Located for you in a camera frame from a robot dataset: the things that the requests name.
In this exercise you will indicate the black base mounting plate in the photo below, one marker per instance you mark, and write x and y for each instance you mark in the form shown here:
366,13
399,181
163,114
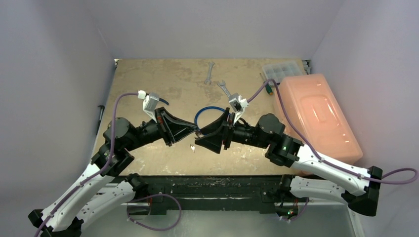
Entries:
265,194

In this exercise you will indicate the clear compartment organizer box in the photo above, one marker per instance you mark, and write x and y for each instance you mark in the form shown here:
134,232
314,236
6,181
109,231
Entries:
279,71

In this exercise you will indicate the orange translucent plastic toolbox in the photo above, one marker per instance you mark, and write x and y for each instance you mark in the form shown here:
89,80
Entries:
308,107

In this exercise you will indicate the black clamp handle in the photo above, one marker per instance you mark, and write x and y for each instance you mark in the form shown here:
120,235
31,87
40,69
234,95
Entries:
102,108

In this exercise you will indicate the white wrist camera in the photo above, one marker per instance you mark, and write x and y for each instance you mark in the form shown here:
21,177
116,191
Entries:
150,101
239,105

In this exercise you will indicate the green handled screwdriver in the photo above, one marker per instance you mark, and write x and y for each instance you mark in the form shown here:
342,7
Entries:
268,88

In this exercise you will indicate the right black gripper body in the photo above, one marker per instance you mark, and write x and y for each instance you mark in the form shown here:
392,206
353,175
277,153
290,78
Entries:
227,130

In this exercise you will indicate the blue handled pliers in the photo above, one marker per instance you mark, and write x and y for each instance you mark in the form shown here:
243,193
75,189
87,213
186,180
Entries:
164,101

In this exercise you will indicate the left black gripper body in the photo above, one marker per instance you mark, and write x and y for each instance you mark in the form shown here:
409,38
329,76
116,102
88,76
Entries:
154,131

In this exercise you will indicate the blue cable lock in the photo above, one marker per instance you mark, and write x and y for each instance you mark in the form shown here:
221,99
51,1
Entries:
207,115

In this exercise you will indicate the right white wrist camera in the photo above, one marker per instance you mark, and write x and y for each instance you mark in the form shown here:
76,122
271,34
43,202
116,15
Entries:
239,105

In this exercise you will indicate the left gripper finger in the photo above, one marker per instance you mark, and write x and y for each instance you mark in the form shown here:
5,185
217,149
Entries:
179,132
176,123

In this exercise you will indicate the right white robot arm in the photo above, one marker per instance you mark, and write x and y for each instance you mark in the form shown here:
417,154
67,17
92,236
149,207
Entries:
357,187

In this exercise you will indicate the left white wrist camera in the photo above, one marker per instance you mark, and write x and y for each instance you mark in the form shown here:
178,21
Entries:
150,101

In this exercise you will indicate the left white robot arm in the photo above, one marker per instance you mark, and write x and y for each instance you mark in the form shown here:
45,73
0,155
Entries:
78,206

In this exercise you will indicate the large silver wrench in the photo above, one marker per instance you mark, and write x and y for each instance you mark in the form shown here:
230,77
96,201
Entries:
222,85

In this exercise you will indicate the small silver wrench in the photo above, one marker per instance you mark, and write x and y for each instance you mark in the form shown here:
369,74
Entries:
207,81

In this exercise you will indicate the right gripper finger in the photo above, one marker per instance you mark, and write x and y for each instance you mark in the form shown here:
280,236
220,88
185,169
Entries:
211,142
215,125

